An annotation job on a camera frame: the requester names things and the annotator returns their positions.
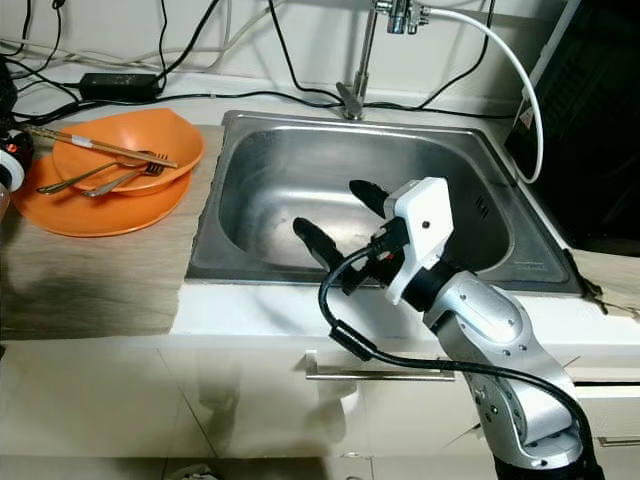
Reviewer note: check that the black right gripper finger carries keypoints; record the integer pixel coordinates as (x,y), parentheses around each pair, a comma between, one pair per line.
(320,245)
(368,198)

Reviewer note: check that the small orange plastic bowl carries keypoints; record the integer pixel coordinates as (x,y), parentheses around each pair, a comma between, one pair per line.
(150,130)

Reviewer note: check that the large orange plastic bowl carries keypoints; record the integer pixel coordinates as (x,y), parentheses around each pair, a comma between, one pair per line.
(100,220)

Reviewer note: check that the black kitchen appliance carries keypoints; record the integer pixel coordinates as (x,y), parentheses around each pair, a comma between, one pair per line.
(590,120)

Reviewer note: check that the stainless steel sink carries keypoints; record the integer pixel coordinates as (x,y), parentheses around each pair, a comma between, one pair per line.
(260,170)

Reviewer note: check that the steel faucet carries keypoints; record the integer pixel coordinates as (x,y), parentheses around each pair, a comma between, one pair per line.
(350,100)

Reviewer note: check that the golden metal fork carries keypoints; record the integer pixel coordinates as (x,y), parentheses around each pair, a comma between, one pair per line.
(125,180)

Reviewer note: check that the beige woven mat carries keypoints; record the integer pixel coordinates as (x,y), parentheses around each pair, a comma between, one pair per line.
(100,290)

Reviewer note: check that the golden metal spoon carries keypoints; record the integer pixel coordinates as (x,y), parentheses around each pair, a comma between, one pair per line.
(75,180)

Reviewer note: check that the black power adapter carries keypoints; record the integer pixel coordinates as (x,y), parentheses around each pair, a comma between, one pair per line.
(120,86)

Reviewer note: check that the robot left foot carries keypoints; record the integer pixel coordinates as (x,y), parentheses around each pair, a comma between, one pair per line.
(192,472)

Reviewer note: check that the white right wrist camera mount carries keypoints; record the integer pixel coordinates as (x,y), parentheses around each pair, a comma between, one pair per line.
(425,210)

